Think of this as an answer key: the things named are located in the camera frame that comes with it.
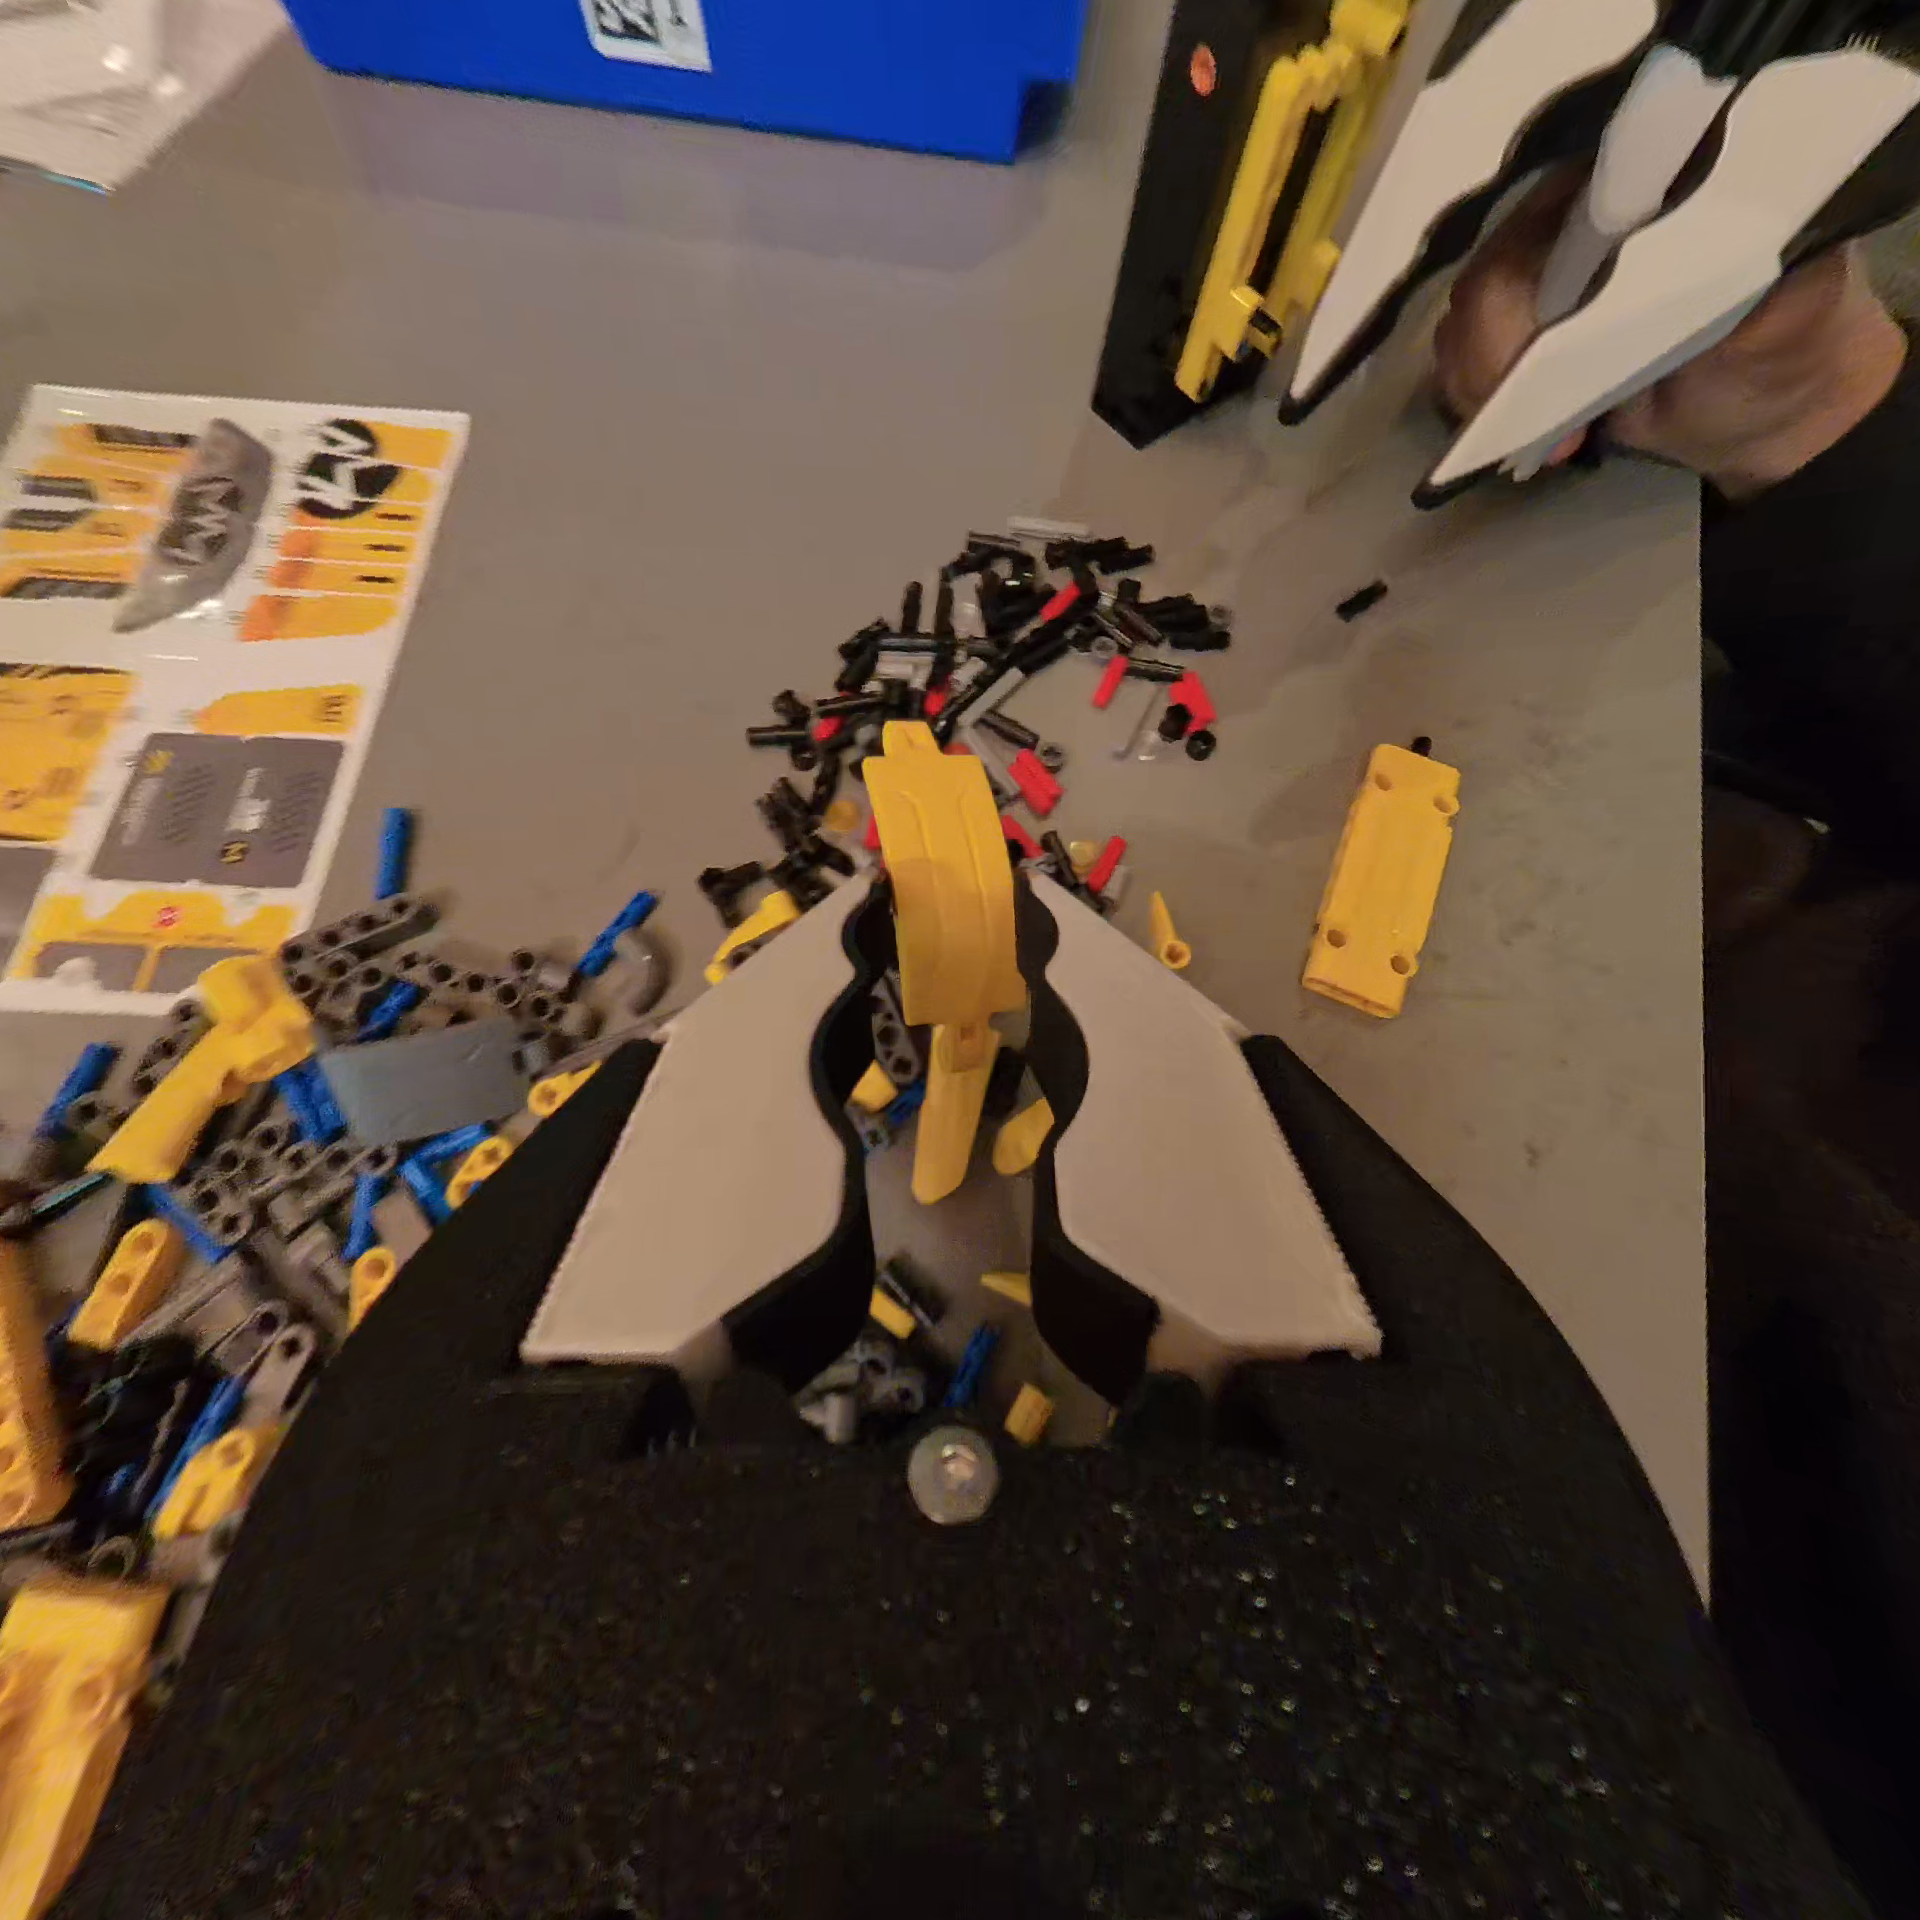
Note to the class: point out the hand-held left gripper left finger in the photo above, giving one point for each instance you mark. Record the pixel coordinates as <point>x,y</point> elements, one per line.
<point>706,1200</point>

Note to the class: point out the yellow sticker sheet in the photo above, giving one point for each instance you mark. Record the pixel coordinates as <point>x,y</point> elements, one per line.
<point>225,633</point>

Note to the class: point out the blue bin with tag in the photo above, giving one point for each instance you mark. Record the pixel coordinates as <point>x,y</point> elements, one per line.
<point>675,60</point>

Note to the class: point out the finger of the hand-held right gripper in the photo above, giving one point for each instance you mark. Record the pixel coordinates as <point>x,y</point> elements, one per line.
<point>1694,270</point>
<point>1471,165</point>

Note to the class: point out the person's right hand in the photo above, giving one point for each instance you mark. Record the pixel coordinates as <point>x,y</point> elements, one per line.
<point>1754,390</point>

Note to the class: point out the heap of black red pins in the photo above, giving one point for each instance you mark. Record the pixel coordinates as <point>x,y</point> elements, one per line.
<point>990,646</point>

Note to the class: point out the person's right forearm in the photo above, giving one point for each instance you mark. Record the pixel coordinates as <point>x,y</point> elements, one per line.
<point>1828,600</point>

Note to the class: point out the dark grey panel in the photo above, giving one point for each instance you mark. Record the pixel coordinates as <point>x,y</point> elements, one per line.
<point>419,1083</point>

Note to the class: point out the yellow pointed wedge piece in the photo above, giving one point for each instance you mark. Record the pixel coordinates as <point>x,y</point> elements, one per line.
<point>1166,933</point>

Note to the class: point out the yellow curved panel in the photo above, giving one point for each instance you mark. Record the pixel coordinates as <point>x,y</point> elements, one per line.
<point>946,887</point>

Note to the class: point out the pile of mixed toy bricks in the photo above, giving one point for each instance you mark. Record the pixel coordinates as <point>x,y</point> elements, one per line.
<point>225,1172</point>

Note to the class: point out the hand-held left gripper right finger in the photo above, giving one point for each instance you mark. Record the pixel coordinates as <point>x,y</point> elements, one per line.
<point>1199,1200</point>

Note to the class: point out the printed paper sheets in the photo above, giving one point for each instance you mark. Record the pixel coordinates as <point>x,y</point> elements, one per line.
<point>119,76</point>

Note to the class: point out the black yellow brick model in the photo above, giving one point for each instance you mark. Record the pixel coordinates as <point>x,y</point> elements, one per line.
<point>1185,226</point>

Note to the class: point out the yellow flat panel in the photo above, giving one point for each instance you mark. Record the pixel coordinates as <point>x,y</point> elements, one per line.
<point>1380,887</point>

